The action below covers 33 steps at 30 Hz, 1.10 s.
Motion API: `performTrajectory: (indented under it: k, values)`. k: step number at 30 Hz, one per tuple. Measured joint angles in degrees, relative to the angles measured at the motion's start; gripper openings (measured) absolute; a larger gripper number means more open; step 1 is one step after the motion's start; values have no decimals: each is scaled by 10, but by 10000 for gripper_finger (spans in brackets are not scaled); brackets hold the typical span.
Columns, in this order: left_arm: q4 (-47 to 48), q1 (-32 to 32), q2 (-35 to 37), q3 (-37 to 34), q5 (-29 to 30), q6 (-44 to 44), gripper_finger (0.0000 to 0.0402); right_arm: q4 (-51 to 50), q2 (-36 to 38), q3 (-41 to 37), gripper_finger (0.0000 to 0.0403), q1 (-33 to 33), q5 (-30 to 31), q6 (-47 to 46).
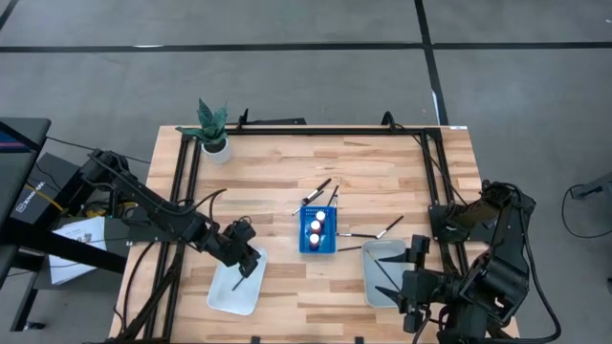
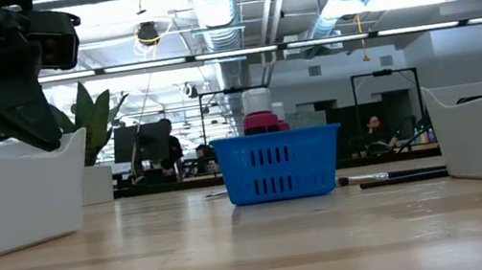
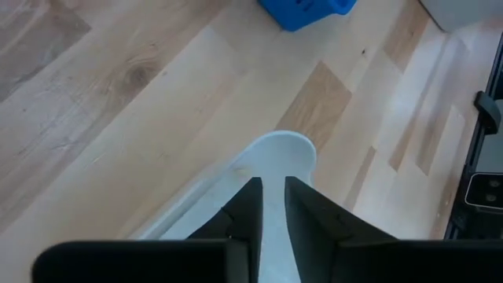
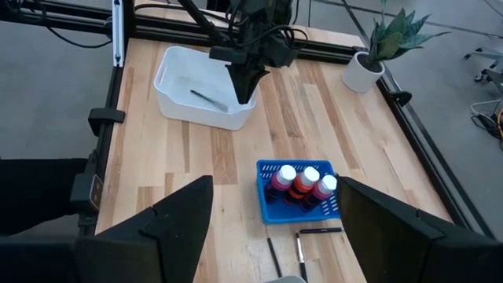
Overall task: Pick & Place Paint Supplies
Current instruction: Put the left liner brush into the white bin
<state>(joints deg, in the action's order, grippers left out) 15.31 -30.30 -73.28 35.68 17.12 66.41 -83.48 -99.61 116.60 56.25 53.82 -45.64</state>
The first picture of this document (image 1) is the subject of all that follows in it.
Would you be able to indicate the black flat bar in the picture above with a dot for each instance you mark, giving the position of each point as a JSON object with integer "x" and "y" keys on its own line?
{"x": 277, "y": 121}

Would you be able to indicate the thick black brush silver ferrule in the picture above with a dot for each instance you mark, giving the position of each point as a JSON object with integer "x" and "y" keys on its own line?
{"x": 318, "y": 189}

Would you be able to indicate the red paint bottle white cap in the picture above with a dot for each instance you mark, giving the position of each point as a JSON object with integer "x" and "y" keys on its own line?
{"x": 315, "y": 226}

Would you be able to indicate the black paintbrush tan bristles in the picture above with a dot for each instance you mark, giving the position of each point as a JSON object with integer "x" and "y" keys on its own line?
{"x": 238, "y": 284}

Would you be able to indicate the black aluminium table frame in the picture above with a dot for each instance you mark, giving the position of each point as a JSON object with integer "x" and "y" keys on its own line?
{"x": 344, "y": 131}

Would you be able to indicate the black desk beam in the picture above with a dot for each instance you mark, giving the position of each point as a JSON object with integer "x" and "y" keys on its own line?
{"x": 95, "y": 256}

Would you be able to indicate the green plant in white pot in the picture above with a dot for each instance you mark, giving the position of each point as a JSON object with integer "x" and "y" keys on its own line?
{"x": 210, "y": 122}

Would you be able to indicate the white plastic bin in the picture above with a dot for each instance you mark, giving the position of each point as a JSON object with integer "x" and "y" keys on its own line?
{"x": 229, "y": 296}

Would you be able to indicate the grey plastic bin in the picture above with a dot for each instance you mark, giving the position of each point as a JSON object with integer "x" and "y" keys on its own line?
{"x": 375, "y": 291}

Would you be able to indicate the black caster wheel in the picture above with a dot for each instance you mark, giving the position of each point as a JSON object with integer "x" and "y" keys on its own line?
{"x": 33, "y": 326}

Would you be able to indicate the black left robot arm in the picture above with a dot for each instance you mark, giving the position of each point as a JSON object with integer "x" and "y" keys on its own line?
{"x": 153, "y": 203}

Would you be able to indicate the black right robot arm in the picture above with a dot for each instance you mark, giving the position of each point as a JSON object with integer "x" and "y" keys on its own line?
{"x": 497, "y": 282}

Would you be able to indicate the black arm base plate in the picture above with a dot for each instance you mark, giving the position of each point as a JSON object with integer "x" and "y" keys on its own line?
{"x": 138, "y": 235}
{"x": 436, "y": 229}

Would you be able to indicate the white paper sheet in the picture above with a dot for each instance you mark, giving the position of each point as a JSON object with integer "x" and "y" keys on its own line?
{"x": 79, "y": 228}

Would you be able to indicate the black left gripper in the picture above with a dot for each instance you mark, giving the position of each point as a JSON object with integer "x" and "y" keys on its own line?
{"x": 239, "y": 243}

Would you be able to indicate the black computer box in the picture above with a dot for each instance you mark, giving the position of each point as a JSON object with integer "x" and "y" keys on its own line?
{"x": 52, "y": 186}

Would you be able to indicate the black desk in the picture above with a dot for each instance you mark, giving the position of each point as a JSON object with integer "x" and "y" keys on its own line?
{"x": 36, "y": 126}

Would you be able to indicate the blue plastic basket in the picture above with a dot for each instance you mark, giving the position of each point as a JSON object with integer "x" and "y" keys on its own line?
{"x": 306, "y": 246}

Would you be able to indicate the pink paint bottle white cap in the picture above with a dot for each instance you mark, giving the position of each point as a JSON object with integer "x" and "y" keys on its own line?
{"x": 320, "y": 216}
{"x": 314, "y": 240}

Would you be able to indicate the small black clip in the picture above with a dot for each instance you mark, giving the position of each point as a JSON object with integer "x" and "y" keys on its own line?
{"x": 359, "y": 340}
{"x": 255, "y": 340}

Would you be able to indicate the grey stand foot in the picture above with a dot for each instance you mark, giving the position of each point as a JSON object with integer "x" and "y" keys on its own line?
{"x": 593, "y": 188}

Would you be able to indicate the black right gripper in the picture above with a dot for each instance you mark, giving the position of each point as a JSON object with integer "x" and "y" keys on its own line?
{"x": 430, "y": 291}

